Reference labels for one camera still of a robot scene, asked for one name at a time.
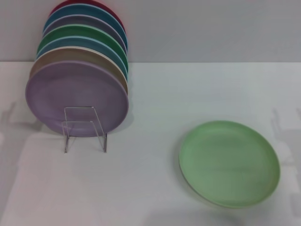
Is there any beige plate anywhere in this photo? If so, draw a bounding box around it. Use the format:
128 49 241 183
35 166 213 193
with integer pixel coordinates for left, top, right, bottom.
29 46 129 95

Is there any light green plate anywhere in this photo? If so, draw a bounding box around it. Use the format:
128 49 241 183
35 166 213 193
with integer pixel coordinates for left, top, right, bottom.
178 120 281 209

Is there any lilac plate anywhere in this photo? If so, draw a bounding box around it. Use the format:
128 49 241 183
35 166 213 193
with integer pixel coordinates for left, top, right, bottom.
25 60 130 137

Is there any dark green plate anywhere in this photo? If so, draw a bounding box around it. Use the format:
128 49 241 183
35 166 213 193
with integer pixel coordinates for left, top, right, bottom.
37 24 129 73

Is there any teal blue plate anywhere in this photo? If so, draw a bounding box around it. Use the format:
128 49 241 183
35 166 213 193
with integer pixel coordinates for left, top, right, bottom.
43 3 128 51

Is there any red plate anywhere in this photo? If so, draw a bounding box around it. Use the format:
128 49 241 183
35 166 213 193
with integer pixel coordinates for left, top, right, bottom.
48 0 127 33

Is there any light blue plate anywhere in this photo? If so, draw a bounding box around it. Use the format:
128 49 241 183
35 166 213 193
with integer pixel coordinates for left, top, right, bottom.
35 35 129 81

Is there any grey purple plate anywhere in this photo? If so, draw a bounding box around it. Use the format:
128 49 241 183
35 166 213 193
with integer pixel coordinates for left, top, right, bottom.
42 14 128 53

